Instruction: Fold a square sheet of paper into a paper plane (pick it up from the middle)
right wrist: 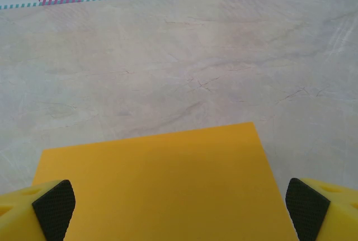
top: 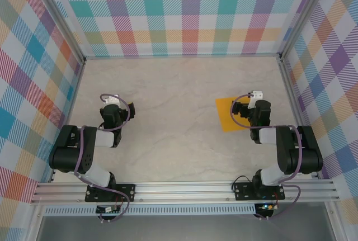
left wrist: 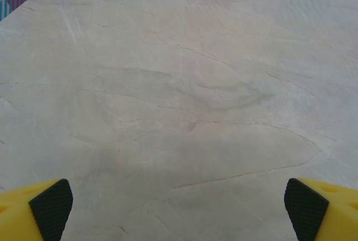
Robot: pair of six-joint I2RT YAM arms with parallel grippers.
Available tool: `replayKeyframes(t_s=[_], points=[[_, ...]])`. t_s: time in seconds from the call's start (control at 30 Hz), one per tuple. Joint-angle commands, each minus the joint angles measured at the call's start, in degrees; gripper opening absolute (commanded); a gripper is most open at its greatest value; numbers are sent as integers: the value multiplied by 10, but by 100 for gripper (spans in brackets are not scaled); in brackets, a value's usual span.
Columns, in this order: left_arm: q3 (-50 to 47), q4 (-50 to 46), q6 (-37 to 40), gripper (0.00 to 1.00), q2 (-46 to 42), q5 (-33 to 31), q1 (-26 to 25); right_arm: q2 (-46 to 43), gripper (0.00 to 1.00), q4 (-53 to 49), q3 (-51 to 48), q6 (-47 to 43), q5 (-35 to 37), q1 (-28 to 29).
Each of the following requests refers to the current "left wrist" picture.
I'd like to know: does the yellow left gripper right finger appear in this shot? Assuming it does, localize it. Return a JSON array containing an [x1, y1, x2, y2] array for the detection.
[[284, 178, 358, 241]]

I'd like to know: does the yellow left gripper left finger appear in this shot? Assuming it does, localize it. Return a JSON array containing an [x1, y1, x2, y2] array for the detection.
[[0, 178, 74, 241]]

